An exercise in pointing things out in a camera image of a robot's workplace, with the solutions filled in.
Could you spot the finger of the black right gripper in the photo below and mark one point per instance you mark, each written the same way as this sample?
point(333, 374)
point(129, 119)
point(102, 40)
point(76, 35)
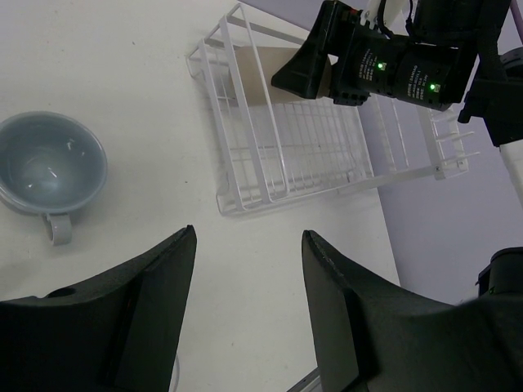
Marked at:
point(303, 73)

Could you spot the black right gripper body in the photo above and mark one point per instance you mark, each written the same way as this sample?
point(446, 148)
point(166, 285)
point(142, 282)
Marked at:
point(367, 61)

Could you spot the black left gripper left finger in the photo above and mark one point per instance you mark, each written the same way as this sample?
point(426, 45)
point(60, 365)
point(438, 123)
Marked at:
point(116, 331)

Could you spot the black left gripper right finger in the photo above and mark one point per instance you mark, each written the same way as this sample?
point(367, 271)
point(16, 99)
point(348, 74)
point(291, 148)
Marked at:
point(372, 335)

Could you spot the beige plastic tumbler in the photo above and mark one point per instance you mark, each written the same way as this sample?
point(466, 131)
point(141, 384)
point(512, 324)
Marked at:
point(254, 80)

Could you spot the grey footed ceramic mug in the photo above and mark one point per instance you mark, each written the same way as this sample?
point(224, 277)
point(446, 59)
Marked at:
point(51, 166)

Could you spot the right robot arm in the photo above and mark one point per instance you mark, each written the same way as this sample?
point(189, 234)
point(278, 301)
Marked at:
point(442, 231)

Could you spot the aluminium mounting rail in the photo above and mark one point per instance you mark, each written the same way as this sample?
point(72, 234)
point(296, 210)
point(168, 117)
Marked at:
point(309, 383)

